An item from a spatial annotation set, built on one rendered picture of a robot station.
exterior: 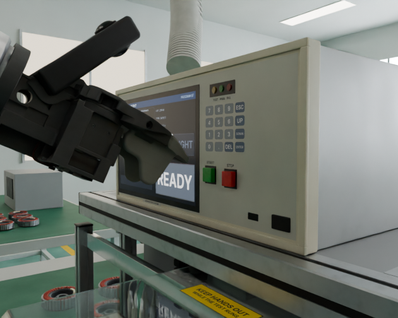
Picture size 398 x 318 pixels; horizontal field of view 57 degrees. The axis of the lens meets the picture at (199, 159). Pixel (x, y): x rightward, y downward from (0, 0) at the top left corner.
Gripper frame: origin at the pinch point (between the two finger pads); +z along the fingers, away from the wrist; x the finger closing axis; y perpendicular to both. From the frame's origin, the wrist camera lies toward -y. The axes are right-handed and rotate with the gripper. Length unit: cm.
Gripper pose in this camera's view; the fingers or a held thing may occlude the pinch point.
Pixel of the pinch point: (180, 151)
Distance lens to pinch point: 43.5
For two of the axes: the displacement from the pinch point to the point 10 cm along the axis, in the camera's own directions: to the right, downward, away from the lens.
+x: 5.9, 0.4, -8.1
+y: -3.4, 9.2, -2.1
